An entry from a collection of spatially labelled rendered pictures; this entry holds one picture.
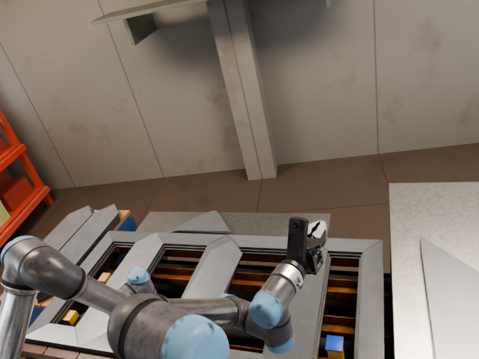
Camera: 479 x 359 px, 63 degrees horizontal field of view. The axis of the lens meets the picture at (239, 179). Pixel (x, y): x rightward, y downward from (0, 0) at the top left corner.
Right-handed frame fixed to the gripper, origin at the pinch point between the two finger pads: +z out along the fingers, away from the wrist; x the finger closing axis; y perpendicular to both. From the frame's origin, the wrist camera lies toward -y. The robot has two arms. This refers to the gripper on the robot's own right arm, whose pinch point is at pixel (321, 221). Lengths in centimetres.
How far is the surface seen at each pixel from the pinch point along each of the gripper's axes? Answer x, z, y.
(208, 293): -65, 5, 55
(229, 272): -63, 19, 54
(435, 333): 28.8, 4.5, 38.5
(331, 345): -4, 0, 55
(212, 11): -174, 196, -48
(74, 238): -171, 7, 48
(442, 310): 29.0, 13.4, 38.0
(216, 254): -76, 27, 53
